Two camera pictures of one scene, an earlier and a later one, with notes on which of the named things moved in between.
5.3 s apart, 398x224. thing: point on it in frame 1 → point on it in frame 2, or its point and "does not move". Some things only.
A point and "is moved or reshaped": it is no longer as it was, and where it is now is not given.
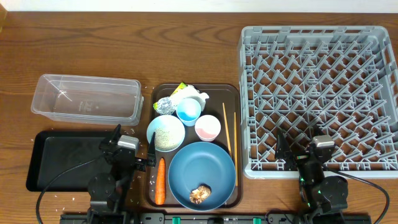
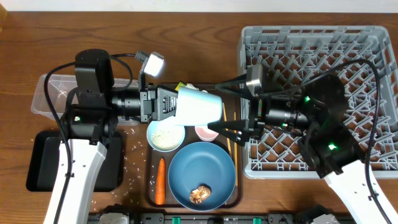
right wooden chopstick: (236, 149) does not move
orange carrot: (160, 195) does not move
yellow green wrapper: (155, 106) does not move
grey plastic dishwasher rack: (342, 79) does not move
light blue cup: (188, 111) is moved or reshaped
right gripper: (285, 150) → (258, 116)
